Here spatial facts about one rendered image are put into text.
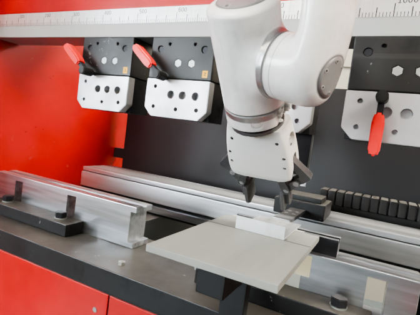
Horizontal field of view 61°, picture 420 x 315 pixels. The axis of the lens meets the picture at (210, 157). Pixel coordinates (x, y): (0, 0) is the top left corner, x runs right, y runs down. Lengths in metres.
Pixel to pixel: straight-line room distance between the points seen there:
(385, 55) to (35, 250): 0.77
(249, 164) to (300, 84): 0.19
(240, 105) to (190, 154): 0.90
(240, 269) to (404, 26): 0.44
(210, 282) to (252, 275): 0.07
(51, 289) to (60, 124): 0.66
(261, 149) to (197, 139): 0.83
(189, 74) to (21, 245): 0.52
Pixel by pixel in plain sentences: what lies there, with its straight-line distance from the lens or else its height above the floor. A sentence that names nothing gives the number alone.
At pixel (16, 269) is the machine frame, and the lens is 0.93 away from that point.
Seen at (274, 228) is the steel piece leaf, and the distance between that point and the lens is 0.60.
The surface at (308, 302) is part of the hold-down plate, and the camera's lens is 0.64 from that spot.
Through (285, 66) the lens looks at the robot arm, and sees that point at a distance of 0.38.
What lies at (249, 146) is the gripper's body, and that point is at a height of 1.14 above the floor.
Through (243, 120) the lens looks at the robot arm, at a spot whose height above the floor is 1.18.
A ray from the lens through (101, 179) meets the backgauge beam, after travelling 1.23.
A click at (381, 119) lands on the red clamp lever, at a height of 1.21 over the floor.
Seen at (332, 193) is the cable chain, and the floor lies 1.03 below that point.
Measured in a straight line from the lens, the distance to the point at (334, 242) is 0.67.
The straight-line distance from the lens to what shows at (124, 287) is 0.71.
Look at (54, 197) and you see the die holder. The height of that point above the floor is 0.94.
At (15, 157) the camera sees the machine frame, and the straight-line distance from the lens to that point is 1.26.
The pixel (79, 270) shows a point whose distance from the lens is 0.78.
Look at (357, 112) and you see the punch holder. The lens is 0.62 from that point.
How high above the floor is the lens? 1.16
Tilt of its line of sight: 4 degrees down
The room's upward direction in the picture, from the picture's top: 7 degrees clockwise
